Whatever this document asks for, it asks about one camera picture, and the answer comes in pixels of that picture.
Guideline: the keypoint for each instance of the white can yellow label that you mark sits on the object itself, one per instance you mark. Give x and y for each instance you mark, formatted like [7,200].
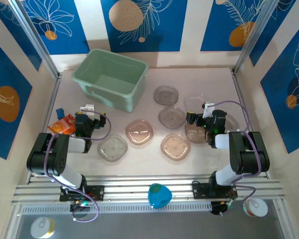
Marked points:
[42,227]

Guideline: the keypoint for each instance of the aluminium frame post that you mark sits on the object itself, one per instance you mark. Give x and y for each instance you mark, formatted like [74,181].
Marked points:
[256,37]
[36,41]

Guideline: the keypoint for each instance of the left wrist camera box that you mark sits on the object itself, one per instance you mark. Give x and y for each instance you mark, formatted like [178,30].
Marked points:
[87,108]

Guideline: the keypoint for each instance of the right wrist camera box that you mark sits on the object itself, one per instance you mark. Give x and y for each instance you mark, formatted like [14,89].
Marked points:
[208,107]

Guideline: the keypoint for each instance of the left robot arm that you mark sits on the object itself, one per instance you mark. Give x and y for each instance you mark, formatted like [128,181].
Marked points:
[52,159]

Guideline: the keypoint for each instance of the smoky grey glass plate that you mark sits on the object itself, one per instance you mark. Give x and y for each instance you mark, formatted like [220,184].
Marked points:
[166,95]
[170,117]

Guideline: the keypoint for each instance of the pinkish brown glass plate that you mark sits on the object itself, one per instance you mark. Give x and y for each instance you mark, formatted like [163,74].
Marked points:
[175,147]
[139,132]

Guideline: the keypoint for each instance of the light green plastic bin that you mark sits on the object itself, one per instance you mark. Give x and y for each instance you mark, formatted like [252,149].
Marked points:
[109,74]

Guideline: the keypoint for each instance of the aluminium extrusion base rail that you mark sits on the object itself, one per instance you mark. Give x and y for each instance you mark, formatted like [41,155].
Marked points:
[139,189]

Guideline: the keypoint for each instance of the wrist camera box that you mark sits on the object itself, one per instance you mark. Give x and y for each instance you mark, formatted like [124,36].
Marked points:
[208,107]
[87,108]

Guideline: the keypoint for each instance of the small blue clip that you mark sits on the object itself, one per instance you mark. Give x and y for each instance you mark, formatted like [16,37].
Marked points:
[60,113]

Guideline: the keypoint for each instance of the smoky brown glass plate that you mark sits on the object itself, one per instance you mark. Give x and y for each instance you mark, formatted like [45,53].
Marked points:
[194,137]

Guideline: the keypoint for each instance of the orange snack bag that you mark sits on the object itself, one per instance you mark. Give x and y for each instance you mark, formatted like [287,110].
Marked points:
[63,124]

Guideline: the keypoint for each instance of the blue rounded plastic object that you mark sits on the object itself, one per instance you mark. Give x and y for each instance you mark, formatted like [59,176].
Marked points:
[159,196]

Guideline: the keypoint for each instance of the white can orange label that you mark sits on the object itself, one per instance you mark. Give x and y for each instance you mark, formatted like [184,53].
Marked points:
[255,207]

